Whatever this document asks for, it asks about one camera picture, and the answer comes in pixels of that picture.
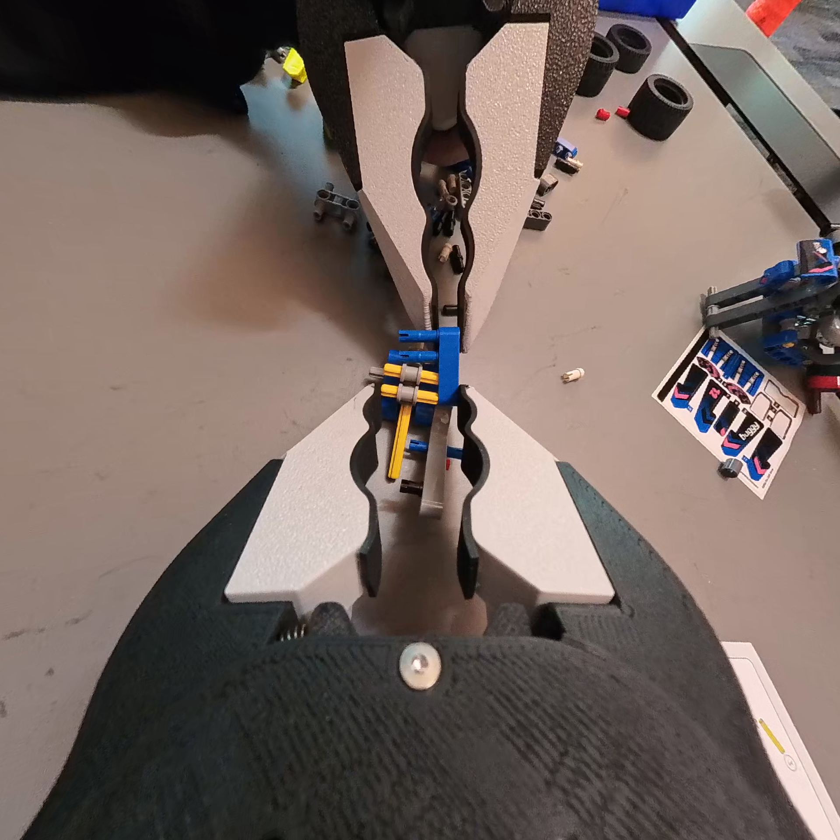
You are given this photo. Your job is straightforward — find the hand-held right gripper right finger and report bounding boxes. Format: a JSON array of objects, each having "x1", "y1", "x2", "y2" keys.
[{"x1": 456, "y1": 385, "x2": 618, "y2": 621}]

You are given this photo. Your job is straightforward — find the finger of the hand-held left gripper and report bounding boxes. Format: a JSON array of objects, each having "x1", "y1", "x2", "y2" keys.
[
  {"x1": 343, "y1": 34, "x2": 442, "y2": 332},
  {"x1": 457, "y1": 21, "x2": 552, "y2": 350}
]

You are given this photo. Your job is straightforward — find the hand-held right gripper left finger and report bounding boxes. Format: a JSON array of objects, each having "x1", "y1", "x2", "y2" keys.
[{"x1": 223, "y1": 385, "x2": 383, "y2": 621}]

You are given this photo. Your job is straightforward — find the pile of lego pieces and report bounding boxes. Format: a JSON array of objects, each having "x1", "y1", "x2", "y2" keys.
[{"x1": 364, "y1": 134, "x2": 584, "y2": 315}]

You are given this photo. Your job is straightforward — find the blue yellow lego assembly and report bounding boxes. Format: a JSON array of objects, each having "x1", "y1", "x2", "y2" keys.
[{"x1": 367, "y1": 348, "x2": 464, "y2": 521}]

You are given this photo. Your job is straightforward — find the blue lego beam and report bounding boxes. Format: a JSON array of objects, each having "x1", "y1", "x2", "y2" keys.
[{"x1": 438, "y1": 326, "x2": 464, "y2": 406}]

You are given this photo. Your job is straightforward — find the person's left forearm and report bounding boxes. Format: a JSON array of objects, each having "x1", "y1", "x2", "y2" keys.
[{"x1": 0, "y1": 0, "x2": 309, "y2": 116}]

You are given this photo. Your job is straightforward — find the black lego tire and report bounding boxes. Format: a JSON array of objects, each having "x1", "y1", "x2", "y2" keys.
[
  {"x1": 626, "y1": 73, "x2": 695, "y2": 143},
  {"x1": 605, "y1": 23, "x2": 652, "y2": 74},
  {"x1": 577, "y1": 33, "x2": 621, "y2": 98}
]

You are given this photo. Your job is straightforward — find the grey lego connector block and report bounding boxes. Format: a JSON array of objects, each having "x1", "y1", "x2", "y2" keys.
[{"x1": 311, "y1": 182, "x2": 362, "y2": 231}]

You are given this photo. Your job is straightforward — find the lego sticker sheet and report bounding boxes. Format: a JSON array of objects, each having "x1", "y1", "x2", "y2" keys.
[{"x1": 651, "y1": 330, "x2": 807, "y2": 501}]

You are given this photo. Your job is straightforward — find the partly built lego vehicle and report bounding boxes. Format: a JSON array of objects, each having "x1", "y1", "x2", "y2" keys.
[{"x1": 699, "y1": 223, "x2": 840, "y2": 416}]

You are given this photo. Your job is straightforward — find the blue storage bin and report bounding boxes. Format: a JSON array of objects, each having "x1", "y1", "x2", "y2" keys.
[{"x1": 597, "y1": 0, "x2": 700, "y2": 19}]

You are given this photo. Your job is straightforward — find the grey metal ledge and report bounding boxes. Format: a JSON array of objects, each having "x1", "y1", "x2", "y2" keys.
[{"x1": 659, "y1": 16, "x2": 840, "y2": 232}]

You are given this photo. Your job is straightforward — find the orange traffic cone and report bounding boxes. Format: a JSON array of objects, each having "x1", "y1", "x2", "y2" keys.
[{"x1": 748, "y1": 0, "x2": 803, "y2": 38}]

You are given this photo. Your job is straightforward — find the open instruction booklet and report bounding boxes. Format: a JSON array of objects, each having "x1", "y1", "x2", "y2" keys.
[{"x1": 720, "y1": 640, "x2": 832, "y2": 829}]

